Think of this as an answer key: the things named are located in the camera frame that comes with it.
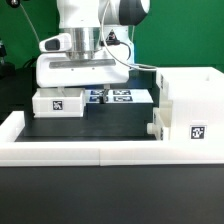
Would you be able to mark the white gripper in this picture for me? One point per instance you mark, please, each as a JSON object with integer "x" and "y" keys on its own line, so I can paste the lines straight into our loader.
{"x": 57, "y": 70}

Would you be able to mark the white drawer tray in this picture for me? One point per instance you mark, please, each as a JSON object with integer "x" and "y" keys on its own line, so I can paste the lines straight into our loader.
{"x": 48, "y": 102}
{"x": 161, "y": 124}

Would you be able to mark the white front drawer tray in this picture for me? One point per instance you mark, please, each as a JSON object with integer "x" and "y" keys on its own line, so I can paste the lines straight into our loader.
{"x": 161, "y": 124}

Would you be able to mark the white drawer cabinet box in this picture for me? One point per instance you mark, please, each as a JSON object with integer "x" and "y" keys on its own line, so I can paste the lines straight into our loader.
{"x": 197, "y": 96}

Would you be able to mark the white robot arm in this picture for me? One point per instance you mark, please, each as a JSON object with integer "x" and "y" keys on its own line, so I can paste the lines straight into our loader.
{"x": 92, "y": 47}

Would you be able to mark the white marker tag sheet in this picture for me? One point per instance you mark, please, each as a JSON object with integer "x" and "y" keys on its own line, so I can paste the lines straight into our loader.
{"x": 119, "y": 96}

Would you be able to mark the black stand left edge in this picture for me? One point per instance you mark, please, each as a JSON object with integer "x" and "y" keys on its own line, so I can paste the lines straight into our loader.
{"x": 6, "y": 68}

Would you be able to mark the white U-shaped border frame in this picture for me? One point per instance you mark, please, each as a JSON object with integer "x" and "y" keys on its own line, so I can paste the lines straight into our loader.
{"x": 100, "y": 153}

